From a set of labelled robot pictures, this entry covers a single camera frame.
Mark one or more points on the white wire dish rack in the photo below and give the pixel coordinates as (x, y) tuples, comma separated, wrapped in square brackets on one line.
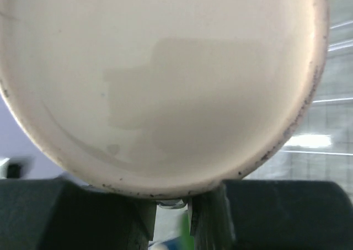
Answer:
[(321, 148)]

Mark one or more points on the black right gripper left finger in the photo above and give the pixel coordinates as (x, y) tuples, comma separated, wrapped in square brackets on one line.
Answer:
[(58, 214)]

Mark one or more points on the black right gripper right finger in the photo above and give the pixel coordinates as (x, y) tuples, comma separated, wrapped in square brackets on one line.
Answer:
[(272, 214)]

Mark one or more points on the tall cream illustrated mug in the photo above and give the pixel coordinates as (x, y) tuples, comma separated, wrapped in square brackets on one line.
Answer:
[(161, 99)]

